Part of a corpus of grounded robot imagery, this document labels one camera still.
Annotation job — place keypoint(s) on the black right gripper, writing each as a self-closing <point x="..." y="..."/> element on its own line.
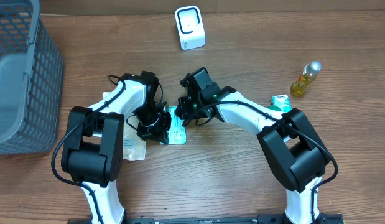
<point x="185" y="112"/>

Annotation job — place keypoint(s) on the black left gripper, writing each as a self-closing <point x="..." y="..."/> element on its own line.
<point x="159" y="134"/>

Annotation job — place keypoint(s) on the teal tissue pack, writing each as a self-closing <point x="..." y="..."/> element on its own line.
<point x="176" y="135"/>

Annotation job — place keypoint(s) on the white orange snack packet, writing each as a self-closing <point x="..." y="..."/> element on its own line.
<point x="134" y="148"/>

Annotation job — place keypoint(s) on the small teal packet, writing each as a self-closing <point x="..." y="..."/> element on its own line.
<point x="282" y="102"/>

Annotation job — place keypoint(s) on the yellow oil bottle silver cap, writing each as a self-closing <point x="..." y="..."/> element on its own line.
<point x="299" y="87"/>

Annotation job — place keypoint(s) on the green lid white jar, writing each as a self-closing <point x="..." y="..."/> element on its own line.
<point x="275" y="108"/>

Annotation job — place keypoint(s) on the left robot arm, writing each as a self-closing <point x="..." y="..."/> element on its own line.
<point x="92" y="147"/>

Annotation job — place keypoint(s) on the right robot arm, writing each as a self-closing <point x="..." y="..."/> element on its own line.
<point x="294" y="152"/>

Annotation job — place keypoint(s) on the white barcode scanner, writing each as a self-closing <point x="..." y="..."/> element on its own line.
<point x="190" y="27"/>

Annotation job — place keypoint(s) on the dark grey plastic mesh basket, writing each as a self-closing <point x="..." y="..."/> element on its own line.
<point x="31" y="77"/>

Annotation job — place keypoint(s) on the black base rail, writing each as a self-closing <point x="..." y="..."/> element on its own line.
<point x="211" y="221"/>

